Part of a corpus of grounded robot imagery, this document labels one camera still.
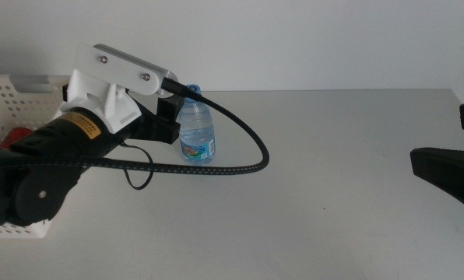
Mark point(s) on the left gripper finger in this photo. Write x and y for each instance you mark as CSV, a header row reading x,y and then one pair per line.
x,y
169,107
167,133

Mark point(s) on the white perforated plastic basket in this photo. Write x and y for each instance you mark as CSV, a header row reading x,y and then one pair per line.
x,y
33,232

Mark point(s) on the clear water bottle blue cap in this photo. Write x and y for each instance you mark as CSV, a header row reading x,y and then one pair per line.
x,y
197,132

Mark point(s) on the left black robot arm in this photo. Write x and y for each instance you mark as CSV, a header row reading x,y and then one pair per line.
x,y
33,194

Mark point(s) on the red soda can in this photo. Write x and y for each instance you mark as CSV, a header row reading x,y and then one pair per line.
x,y
16,136

